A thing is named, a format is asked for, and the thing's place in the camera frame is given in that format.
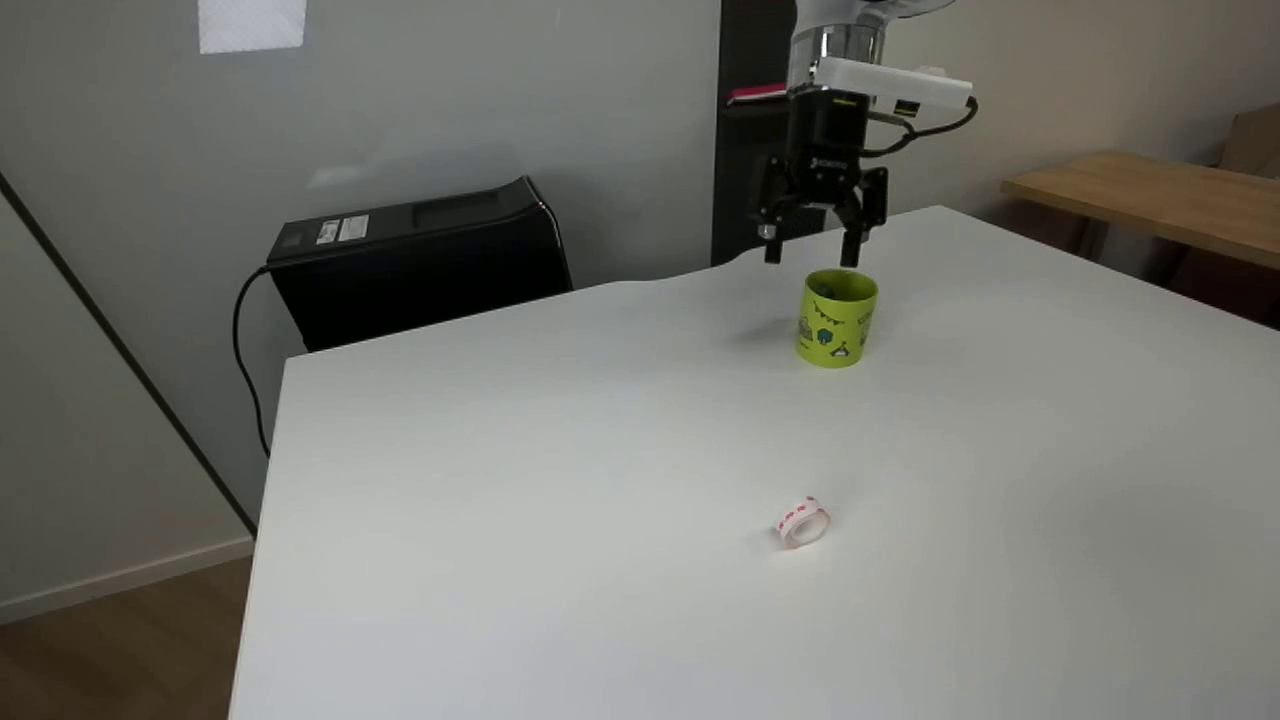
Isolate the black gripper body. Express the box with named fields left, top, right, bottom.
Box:
left=775, top=86, right=879, bottom=196

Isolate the pink item on cabinet ledge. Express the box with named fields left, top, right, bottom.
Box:
left=723, top=81, right=795, bottom=108

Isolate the lime green printed mug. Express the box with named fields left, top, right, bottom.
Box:
left=790, top=266, right=882, bottom=373

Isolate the tall black cabinet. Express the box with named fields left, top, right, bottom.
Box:
left=707, top=0, right=862, bottom=268

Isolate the light wooden table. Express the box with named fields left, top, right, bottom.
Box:
left=999, top=149, right=1280, bottom=277

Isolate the small pink-white eraser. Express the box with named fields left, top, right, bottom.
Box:
left=769, top=493, right=841, bottom=551

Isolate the black computer case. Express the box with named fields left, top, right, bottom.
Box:
left=264, top=172, right=574, bottom=355

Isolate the white paper sheet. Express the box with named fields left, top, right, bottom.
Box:
left=195, top=0, right=310, bottom=62

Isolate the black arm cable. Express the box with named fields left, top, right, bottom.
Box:
left=862, top=94, right=985, bottom=159

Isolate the black power cable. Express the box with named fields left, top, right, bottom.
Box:
left=227, top=262, right=281, bottom=457

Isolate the black diagonal wall strip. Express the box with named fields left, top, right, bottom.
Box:
left=0, top=172, right=260, bottom=534

